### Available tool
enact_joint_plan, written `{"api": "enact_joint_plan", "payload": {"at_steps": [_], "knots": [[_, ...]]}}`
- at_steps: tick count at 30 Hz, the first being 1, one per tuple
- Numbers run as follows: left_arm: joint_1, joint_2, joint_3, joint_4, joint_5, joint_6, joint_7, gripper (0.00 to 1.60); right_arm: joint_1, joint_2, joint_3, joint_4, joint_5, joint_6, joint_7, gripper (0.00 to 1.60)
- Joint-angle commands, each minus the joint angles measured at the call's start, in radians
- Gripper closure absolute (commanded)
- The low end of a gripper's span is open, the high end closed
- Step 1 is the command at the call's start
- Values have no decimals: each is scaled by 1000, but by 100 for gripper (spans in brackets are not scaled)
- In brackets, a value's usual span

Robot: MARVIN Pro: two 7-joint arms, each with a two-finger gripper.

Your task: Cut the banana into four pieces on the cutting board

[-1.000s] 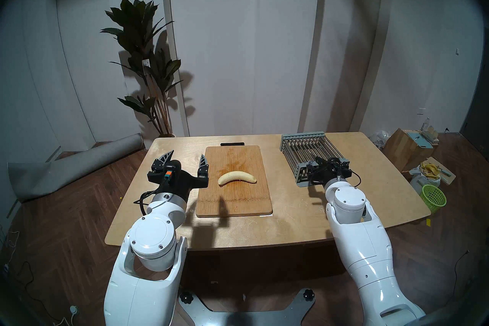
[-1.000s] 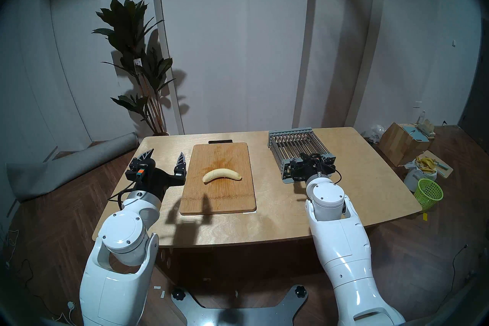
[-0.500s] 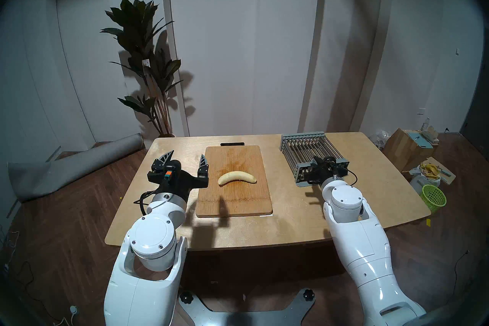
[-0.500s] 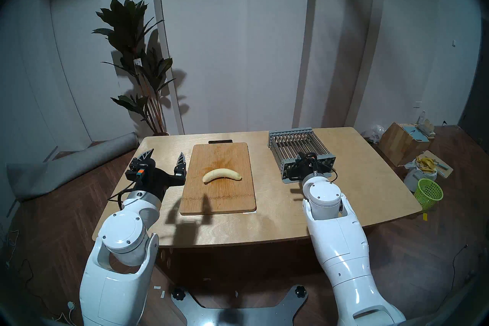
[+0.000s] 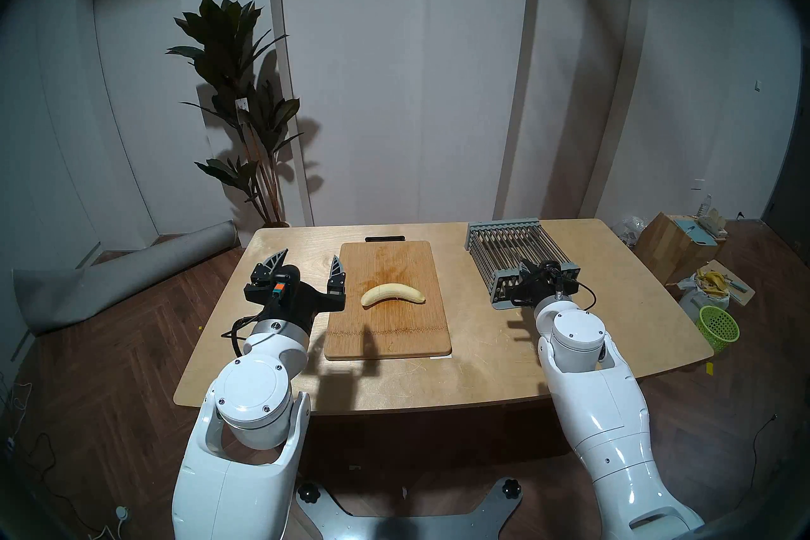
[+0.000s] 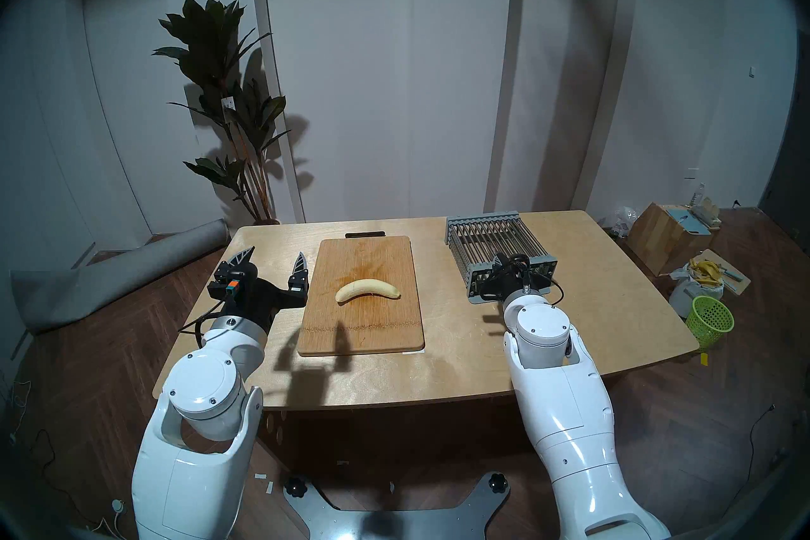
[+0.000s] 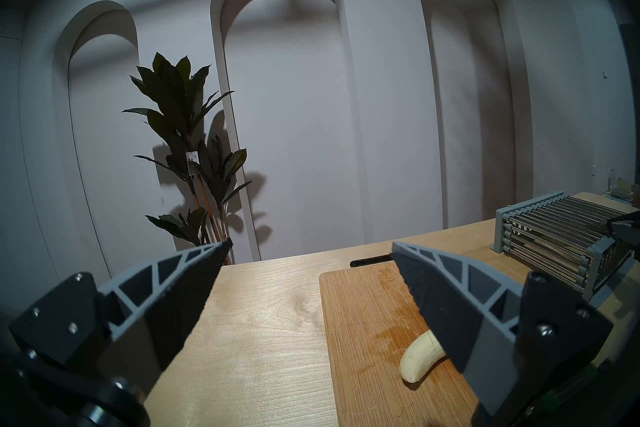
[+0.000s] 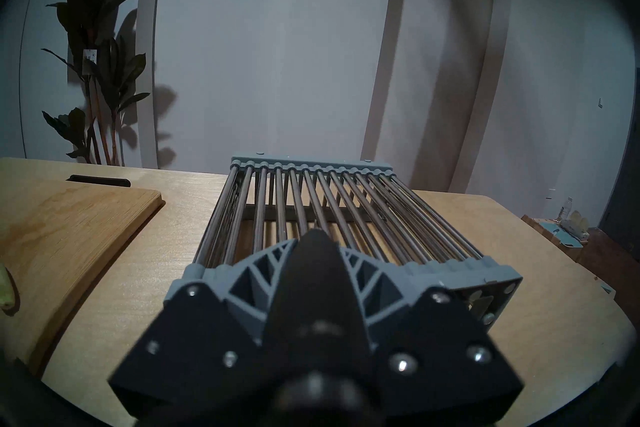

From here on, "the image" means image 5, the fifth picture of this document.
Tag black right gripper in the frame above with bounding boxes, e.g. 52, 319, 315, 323
510, 260, 582, 309

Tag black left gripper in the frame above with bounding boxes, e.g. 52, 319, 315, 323
244, 248, 348, 338

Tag peeled banana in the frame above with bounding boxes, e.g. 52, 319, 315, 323
361, 283, 426, 308

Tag wooden cutting board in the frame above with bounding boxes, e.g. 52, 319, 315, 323
324, 240, 452, 361

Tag teal plastic board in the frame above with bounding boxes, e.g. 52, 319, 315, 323
672, 215, 719, 245

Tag small wooden board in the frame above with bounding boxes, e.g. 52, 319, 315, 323
693, 259, 756, 307

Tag grey slotted knife rack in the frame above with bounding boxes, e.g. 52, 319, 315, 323
465, 218, 581, 310

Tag clear plastic bag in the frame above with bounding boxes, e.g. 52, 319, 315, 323
611, 216, 647, 245

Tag brown box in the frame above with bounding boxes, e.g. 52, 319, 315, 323
633, 212, 726, 286

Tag white waste bag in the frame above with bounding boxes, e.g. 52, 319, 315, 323
678, 276, 730, 323

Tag rolled grey floor mat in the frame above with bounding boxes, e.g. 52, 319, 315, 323
13, 220, 240, 336

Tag green plastic basket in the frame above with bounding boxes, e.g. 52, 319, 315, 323
696, 305, 740, 353

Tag tall green potted plant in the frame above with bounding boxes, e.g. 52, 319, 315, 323
166, 0, 304, 228

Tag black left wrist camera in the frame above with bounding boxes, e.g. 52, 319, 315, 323
269, 265, 302, 300

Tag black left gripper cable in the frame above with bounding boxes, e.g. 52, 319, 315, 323
221, 314, 266, 359

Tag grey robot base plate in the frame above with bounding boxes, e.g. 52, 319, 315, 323
296, 477, 523, 540

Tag black floor cable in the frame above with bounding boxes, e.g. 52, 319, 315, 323
715, 414, 779, 520

